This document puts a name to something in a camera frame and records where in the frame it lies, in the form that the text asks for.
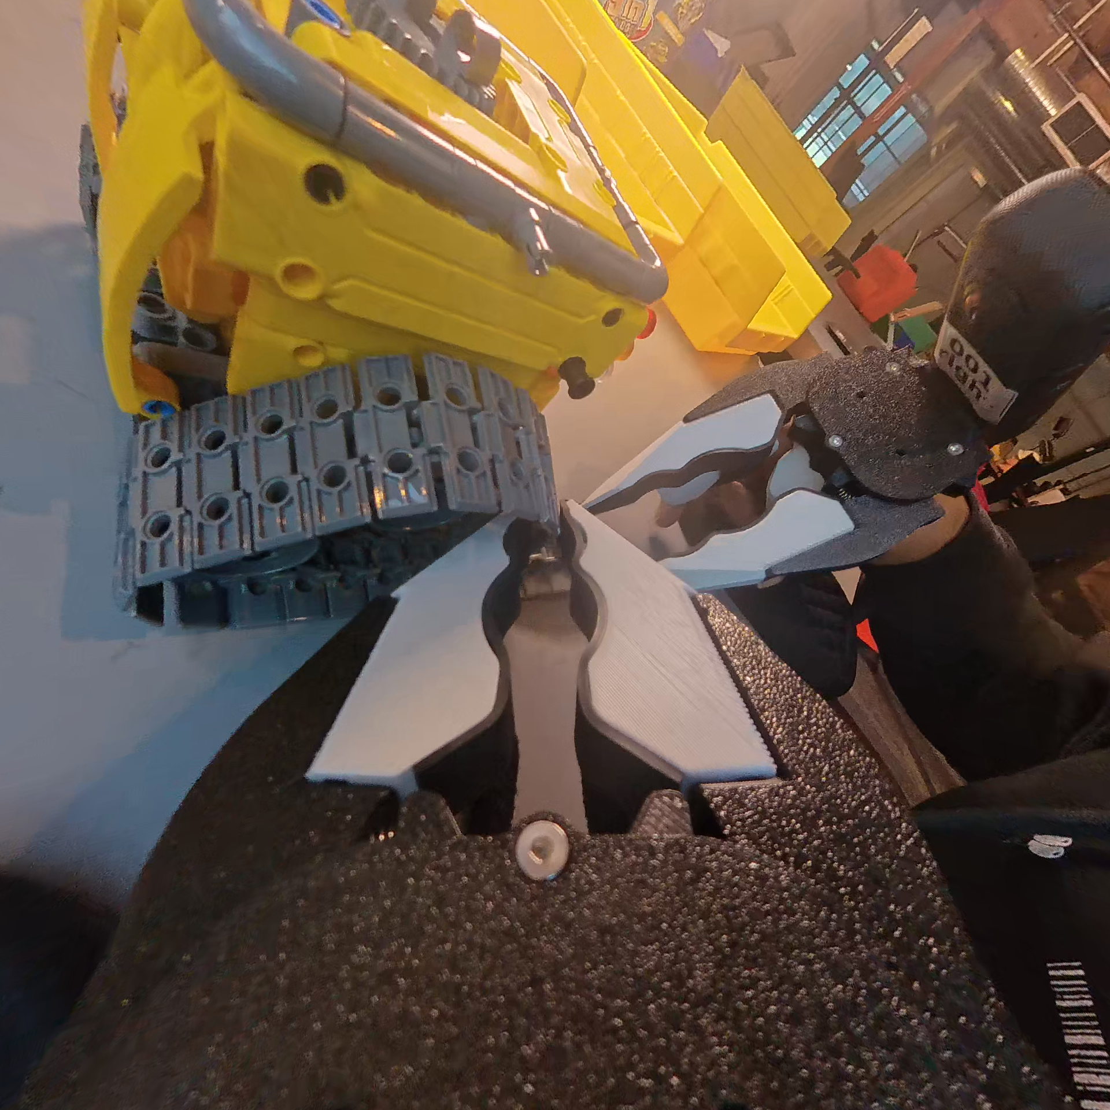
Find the toy set box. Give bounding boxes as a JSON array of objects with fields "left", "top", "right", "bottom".
[{"left": 599, "top": 0, "right": 739, "bottom": 70}]

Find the yellow storage bin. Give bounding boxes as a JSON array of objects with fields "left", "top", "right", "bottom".
[
  {"left": 703, "top": 70, "right": 855, "bottom": 262},
  {"left": 469, "top": 0, "right": 834, "bottom": 357}
]

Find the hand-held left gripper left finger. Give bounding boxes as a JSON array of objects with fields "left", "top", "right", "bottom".
[{"left": 309, "top": 513, "right": 522, "bottom": 790}]

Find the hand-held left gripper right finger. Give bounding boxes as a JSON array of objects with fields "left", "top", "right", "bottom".
[{"left": 564, "top": 504, "right": 778, "bottom": 785}]

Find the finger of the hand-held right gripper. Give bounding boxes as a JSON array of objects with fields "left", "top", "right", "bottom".
[
  {"left": 659, "top": 486, "right": 856, "bottom": 591},
  {"left": 587, "top": 391, "right": 786, "bottom": 514}
]

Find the background window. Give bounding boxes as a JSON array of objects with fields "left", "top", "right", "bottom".
[{"left": 795, "top": 53, "right": 921, "bottom": 192}]

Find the yellow toy brick bulldozer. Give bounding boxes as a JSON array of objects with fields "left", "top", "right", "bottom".
[{"left": 78, "top": 0, "right": 669, "bottom": 418}]

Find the grey toy track chain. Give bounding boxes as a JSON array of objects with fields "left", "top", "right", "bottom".
[{"left": 114, "top": 356, "right": 564, "bottom": 629}]

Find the person's right forearm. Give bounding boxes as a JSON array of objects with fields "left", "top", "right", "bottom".
[{"left": 729, "top": 494, "right": 1110, "bottom": 785}]

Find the person's black hoodie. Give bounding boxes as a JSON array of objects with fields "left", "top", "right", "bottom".
[{"left": 910, "top": 747, "right": 1110, "bottom": 1110}]

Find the red container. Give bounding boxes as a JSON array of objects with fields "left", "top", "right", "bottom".
[{"left": 832, "top": 243, "right": 921, "bottom": 324}]

